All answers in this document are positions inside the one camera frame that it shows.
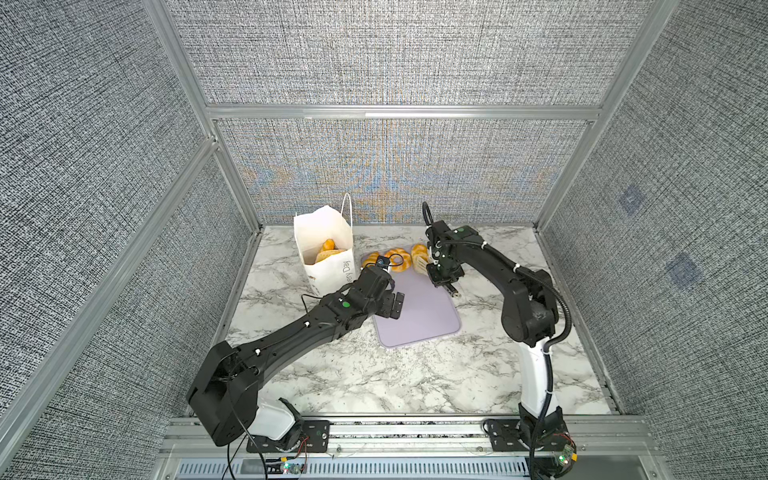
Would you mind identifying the steel tongs white tips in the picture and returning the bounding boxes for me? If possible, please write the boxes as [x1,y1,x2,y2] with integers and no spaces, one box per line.
[412,255,460,298]

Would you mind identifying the small striped bread top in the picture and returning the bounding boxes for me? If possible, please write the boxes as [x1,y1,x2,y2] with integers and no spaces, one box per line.
[410,244,430,275]

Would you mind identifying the white paper bag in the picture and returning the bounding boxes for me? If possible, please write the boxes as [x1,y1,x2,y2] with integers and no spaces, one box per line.
[293,193,357,296]

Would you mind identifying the red-brown glazed croissant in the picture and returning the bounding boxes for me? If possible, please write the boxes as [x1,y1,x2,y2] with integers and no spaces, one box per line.
[315,238,343,263]

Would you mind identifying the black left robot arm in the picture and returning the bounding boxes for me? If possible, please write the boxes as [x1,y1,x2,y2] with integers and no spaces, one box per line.
[187,266,405,447]

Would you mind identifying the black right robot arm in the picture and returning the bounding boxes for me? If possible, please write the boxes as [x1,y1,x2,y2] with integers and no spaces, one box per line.
[425,221,563,449]

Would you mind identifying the lilac plastic tray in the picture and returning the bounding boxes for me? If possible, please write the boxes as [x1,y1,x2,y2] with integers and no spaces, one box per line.
[374,266,461,348]

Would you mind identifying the striped croissant top left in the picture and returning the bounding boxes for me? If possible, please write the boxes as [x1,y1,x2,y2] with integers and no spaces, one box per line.
[361,252,381,268]

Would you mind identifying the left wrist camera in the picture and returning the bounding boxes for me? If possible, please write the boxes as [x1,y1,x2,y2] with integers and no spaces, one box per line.
[376,253,407,273]

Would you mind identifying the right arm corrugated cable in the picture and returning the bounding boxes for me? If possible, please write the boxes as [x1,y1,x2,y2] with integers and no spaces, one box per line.
[421,200,572,480]

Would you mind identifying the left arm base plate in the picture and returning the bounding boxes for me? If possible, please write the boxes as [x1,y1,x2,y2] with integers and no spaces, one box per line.
[246,420,331,456]

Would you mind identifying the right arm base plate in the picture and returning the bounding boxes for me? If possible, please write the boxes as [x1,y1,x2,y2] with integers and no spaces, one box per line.
[481,417,573,452]

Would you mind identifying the aluminium front rail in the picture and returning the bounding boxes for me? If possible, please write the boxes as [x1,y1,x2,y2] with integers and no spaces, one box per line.
[150,414,672,479]

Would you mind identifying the aluminium cage frame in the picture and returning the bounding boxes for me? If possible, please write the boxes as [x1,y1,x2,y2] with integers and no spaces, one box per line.
[1,1,654,417]

